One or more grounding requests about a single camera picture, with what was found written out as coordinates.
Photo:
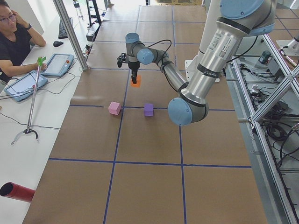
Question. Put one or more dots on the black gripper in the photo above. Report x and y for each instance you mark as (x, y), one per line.
(133, 66)

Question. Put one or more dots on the orange foam block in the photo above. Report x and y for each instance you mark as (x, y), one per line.
(137, 84)

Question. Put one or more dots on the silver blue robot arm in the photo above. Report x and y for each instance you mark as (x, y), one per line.
(234, 20)

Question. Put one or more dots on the purple foam block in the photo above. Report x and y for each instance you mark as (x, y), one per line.
(148, 109)

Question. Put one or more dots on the pink foam block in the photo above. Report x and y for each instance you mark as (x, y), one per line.
(114, 108)

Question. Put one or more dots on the far blue teach pendant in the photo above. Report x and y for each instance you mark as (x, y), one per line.
(58, 65)

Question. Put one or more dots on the blue teach pendant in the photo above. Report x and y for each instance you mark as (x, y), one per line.
(58, 65)
(22, 88)

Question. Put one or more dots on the brown paper table cover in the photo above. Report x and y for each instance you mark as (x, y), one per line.
(135, 169)

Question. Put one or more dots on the black keyboard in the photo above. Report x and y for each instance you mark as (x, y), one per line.
(62, 33)

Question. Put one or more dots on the black computer mouse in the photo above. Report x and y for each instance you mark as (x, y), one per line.
(57, 43)

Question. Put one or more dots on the near blue teach pendant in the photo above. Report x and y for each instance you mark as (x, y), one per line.
(22, 88)

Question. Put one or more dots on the person in black shirt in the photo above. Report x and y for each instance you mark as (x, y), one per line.
(16, 38)

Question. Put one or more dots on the red cylinder bottle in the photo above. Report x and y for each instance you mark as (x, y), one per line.
(17, 192)

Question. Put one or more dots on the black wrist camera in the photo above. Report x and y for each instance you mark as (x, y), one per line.
(121, 59)

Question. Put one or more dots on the aluminium frame post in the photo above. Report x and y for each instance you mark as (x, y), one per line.
(62, 12)

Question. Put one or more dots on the aluminium side frame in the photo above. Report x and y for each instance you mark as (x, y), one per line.
(264, 77)

